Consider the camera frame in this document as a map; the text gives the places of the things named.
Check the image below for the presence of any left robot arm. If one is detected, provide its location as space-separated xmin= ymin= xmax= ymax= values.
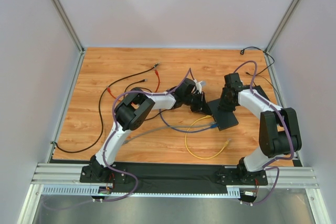
xmin=80 ymin=78 xmax=211 ymax=183

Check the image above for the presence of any grey ethernet cable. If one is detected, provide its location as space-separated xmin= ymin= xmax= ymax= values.
xmin=123 ymin=122 xmax=215 ymax=145

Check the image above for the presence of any short black looped cable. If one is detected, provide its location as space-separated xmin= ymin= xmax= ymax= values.
xmin=124 ymin=78 xmax=163 ymax=121

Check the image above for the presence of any black network switch box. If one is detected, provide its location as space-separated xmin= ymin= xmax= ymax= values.
xmin=207 ymin=99 xmax=238 ymax=131

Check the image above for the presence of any yellow ethernet cable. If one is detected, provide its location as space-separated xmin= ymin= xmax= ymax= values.
xmin=184 ymin=114 xmax=232 ymax=160

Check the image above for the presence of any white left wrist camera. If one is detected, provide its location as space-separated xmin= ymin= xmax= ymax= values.
xmin=193 ymin=79 xmax=206 ymax=92

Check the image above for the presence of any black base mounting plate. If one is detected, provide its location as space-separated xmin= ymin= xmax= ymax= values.
xmin=80 ymin=162 xmax=268 ymax=186

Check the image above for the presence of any slotted grey cable duct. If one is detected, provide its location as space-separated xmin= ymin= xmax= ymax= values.
xmin=41 ymin=185 xmax=241 ymax=197

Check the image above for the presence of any long black cable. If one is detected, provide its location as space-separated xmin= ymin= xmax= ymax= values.
xmin=51 ymin=62 xmax=161 ymax=154

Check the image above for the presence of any aluminium front rail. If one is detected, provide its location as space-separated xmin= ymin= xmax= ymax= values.
xmin=31 ymin=163 xmax=319 ymax=189

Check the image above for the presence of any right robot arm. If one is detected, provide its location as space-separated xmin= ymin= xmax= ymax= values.
xmin=218 ymin=73 xmax=302 ymax=177

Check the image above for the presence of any thin black power cord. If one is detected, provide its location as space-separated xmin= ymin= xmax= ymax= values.
xmin=239 ymin=46 xmax=276 ymax=87

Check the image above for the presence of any red ethernet cable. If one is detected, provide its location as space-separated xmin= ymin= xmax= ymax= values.
xmin=105 ymin=68 xmax=161 ymax=99

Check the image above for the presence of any black power adapter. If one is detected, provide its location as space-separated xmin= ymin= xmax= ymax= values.
xmin=252 ymin=85 xmax=269 ymax=100

